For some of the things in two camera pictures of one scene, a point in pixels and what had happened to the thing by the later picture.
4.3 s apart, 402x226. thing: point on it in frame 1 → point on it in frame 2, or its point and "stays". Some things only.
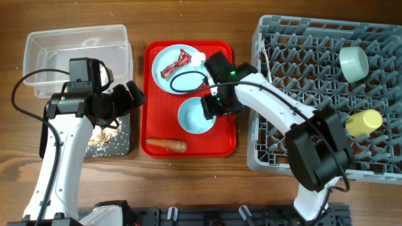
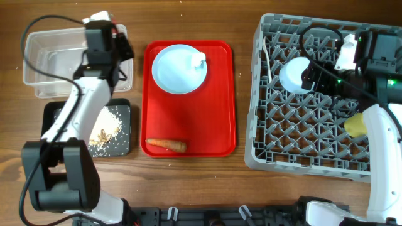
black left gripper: (126, 95) → (124, 46)
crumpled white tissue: (196, 58) stays
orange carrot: (178, 146) stays
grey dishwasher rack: (302, 55) stays
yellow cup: (363, 123) stays
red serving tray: (161, 134) stays
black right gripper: (212, 86) → (308, 79)
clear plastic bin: (52, 49) stays
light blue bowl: (191, 117) → (290, 75)
